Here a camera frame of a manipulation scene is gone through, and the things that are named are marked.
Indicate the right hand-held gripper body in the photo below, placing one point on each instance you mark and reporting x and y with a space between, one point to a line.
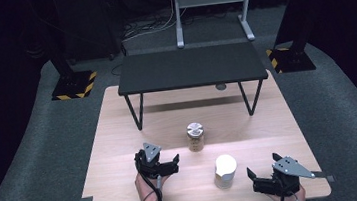
286 169

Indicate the person's left hand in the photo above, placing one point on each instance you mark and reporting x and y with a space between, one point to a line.
146 191

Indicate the white lidded container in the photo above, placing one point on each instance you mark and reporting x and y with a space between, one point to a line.
224 171

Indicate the glass jar with silver lid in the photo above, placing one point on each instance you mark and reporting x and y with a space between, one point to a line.
196 142

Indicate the grey round table grommet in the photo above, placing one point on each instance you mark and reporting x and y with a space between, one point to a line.
221 86

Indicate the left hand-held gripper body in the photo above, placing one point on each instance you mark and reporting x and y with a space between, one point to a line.
150 167

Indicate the black stand with striped base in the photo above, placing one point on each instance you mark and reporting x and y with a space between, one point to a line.
293 61
71 86

